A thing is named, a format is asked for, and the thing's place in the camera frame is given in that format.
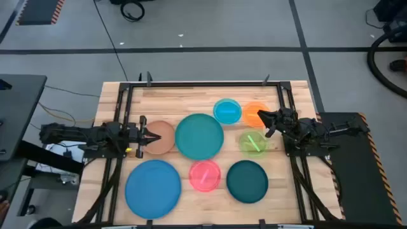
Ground clear pink plastic plate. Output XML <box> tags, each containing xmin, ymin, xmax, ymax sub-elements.
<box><xmin>188</xmin><ymin>160</ymin><xmax>222</xmax><ymax>193</ymax></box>

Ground dark teal plastic plate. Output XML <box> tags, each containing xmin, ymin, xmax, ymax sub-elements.
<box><xmin>226</xmin><ymin>160</ymin><xmax>269</xmax><ymax>204</ymax></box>

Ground small black hazard-striped mat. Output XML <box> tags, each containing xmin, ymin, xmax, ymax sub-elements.
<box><xmin>15</xmin><ymin>0</ymin><xmax>66</xmax><ymax>26</ymax></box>

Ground clear cyan plastic plate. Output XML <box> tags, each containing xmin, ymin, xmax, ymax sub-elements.
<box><xmin>212</xmin><ymin>98</ymin><xmax>242</xmax><ymax>125</ymax></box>

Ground clear green plastic plate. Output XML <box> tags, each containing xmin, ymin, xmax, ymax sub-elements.
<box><xmin>238</xmin><ymin>129</ymin><xmax>269</xmax><ymax>159</ymax></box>

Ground large blue plastic plate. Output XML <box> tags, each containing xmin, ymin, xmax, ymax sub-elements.
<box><xmin>125</xmin><ymin>159</ymin><xmax>183</xmax><ymax>220</ymax></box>

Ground small black floor object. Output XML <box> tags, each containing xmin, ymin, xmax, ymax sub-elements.
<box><xmin>389</xmin><ymin>59</ymin><xmax>407</xmax><ymax>73</ymax></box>

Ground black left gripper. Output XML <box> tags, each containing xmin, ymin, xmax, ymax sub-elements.
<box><xmin>127</xmin><ymin>115</ymin><xmax>162</xmax><ymax>159</ymax></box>

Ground yellow floor cable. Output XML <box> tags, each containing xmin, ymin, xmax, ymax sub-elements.
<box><xmin>37</xmin><ymin>101</ymin><xmax>95</xmax><ymax>125</ymax></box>

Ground tan plastic plate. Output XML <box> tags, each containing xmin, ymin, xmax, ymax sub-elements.
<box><xmin>142</xmin><ymin>120</ymin><xmax>176</xmax><ymax>156</ymax></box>

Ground thick black hose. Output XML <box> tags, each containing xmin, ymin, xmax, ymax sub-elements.
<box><xmin>366</xmin><ymin>24</ymin><xmax>407</xmax><ymax>99</ymax></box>

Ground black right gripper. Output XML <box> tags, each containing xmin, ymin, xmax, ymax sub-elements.
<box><xmin>256</xmin><ymin>107</ymin><xmax>299</xmax><ymax>139</ymax></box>

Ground thin black floor cable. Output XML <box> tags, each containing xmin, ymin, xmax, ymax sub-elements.
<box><xmin>93</xmin><ymin>0</ymin><xmax>128</xmax><ymax>82</ymax></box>

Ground black cable bundle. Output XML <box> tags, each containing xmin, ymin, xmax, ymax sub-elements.
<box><xmin>289</xmin><ymin>155</ymin><xmax>340</xmax><ymax>221</ymax></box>
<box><xmin>78</xmin><ymin>157</ymin><xmax>124</xmax><ymax>224</ymax></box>

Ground black aluminium table frame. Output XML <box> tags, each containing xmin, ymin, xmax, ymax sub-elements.
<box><xmin>76</xmin><ymin>71</ymin><xmax>344</xmax><ymax>229</ymax></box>

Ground coiled black cable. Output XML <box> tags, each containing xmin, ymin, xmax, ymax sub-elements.
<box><xmin>120</xmin><ymin>0</ymin><xmax>146</xmax><ymax>23</ymax></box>

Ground large black hazard-striped mat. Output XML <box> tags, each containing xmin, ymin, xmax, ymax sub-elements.
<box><xmin>316</xmin><ymin>111</ymin><xmax>404</xmax><ymax>226</ymax></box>

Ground clear orange plastic plate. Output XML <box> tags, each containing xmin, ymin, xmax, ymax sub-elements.
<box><xmin>242</xmin><ymin>101</ymin><xmax>270</xmax><ymax>129</ymax></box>

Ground dark green bowl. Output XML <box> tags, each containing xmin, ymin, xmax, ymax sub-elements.
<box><xmin>174</xmin><ymin>113</ymin><xmax>224</xmax><ymax>161</ymax></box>

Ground dark grey desk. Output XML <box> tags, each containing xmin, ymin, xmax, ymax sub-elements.
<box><xmin>0</xmin><ymin>74</ymin><xmax>48</xmax><ymax>163</ymax></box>

